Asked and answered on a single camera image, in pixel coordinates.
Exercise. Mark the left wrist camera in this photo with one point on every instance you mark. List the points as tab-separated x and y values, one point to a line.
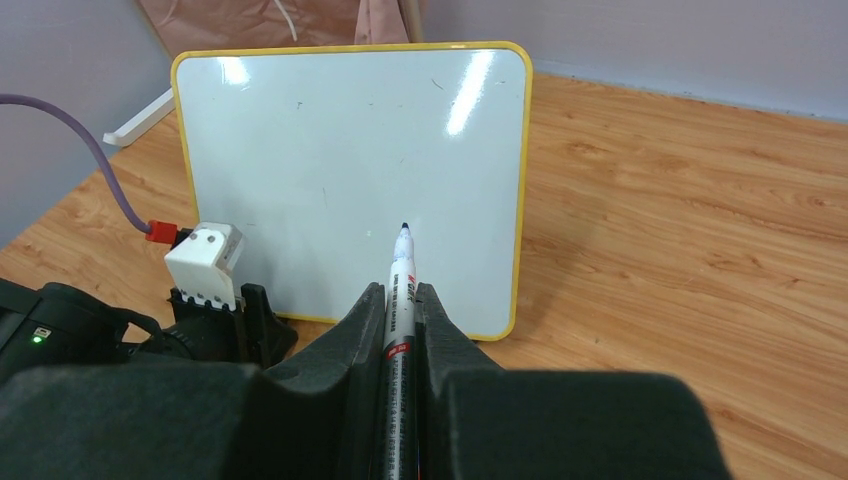
202	265

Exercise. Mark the pink drawstring shorts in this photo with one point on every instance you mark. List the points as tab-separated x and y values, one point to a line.
189	25

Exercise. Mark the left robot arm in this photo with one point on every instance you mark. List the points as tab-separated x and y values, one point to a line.
62	325

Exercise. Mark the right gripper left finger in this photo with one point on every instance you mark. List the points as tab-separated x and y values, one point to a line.
312	416

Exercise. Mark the yellow framed whiteboard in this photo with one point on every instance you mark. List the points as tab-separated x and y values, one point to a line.
319	155

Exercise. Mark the white blue whiteboard marker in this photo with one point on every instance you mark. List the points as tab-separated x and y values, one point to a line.
398	451

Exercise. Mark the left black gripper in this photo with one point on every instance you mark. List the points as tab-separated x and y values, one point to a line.
251	333

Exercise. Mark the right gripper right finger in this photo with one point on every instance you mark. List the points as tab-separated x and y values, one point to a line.
478	420

